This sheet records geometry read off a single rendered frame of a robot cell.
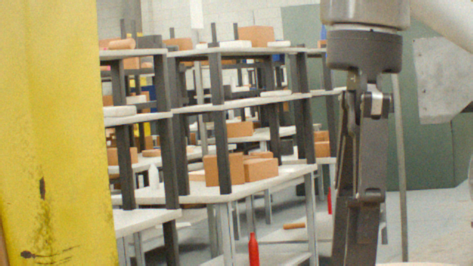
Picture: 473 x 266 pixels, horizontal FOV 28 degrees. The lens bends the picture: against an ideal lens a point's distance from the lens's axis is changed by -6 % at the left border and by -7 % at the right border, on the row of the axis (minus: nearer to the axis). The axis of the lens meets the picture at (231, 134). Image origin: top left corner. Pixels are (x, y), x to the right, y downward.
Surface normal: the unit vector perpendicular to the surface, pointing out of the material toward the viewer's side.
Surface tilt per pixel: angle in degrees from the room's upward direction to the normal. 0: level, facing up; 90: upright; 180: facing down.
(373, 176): 87
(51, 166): 90
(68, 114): 90
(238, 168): 90
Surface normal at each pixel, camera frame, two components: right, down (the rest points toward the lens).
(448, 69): -0.40, 0.08
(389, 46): 0.46, 0.05
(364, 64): -0.14, 0.02
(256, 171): 0.80, -0.04
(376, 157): 0.06, -0.08
